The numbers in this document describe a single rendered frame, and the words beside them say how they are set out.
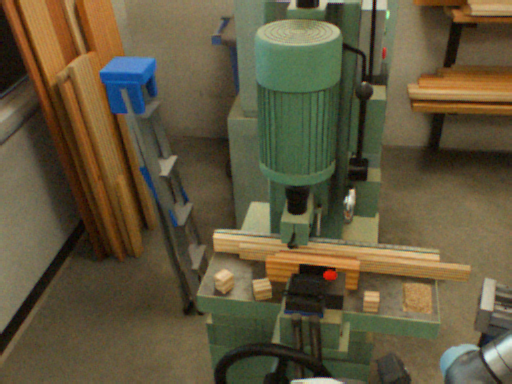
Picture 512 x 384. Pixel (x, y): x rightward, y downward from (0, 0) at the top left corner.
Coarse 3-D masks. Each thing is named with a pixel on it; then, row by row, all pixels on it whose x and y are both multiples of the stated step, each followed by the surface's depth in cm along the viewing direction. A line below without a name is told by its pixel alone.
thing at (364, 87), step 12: (360, 84) 99; (360, 96) 99; (360, 108) 105; (360, 120) 110; (360, 132) 115; (360, 144) 121; (360, 156) 127; (348, 168) 134; (360, 168) 133; (360, 180) 135
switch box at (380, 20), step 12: (384, 0) 129; (360, 12) 125; (384, 12) 124; (360, 24) 126; (384, 24) 126; (360, 36) 128; (360, 48) 130; (360, 60) 132; (360, 72) 134; (372, 72) 133
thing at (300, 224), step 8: (312, 200) 134; (312, 208) 133; (288, 216) 129; (296, 216) 129; (304, 216) 129; (312, 216) 137; (280, 224) 128; (288, 224) 127; (296, 224) 127; (304, 224) 127; (280, 232) 130; (288, 232) 129; (296, 232) 129; (304, 232) 128; (288, 240) 131; (296, 240) 130; (304, 240) 130
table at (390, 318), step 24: (216, 264) 141; (240, 264) 141; (264, 264) 141; (216, 288) 134; (240, 288) 134; (360, 288) 133; (384, 288) 133; (432, 288) 132; (216, 312) 135; (240, 312) 133; (264, 312) 131; (360, 312) 126; (384, 312) 126; (408, 312) 126; (432, 312) 126; (408, 336) 128; (432, 336) 126
